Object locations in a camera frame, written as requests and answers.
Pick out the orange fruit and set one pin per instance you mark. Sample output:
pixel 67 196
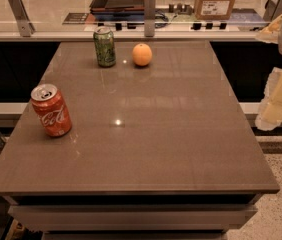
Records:
pixel 141 54

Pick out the green soda can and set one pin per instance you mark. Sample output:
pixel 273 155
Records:
pixel 104 46

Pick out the red coke can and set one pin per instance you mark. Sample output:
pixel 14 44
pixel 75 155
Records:
pixel 51 109

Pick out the cardboard box with label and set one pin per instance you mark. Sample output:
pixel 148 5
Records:
pixel 213 9

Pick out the right metal glass bracket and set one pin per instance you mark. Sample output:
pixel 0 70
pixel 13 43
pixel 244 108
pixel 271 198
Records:
pixel 273 8

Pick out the metal glass bracket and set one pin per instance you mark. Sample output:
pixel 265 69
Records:
pixel 273 8
pixel 149 18
pixel 25 27

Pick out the middle metal glass bracket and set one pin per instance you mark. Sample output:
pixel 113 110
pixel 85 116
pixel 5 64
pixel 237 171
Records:
pixel 149 18

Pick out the left metal glass bracket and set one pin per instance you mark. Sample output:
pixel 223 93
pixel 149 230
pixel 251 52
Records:
pixel 25 27

